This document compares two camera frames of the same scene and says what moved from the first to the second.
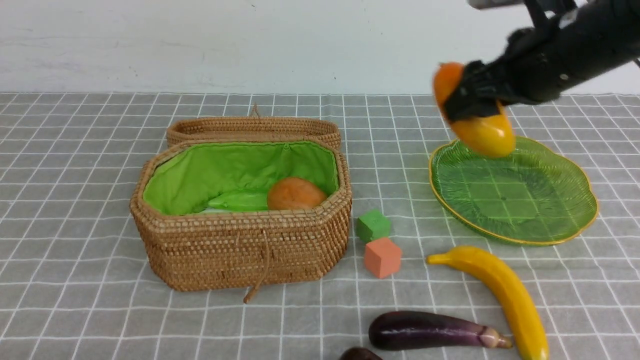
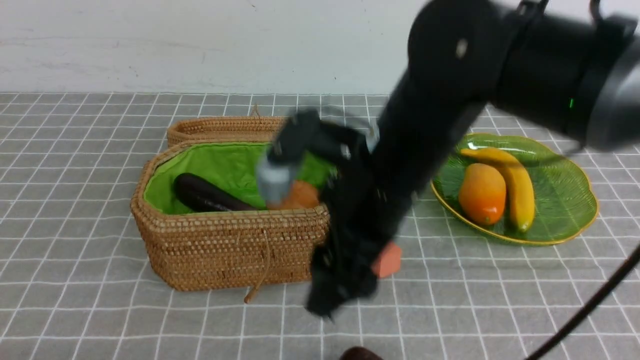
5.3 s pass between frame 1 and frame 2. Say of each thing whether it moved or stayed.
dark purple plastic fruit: stayed
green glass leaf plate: stayed
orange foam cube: stayed
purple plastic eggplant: moved
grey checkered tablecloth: stayed
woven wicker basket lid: stayed
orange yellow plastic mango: moved
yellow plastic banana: moved
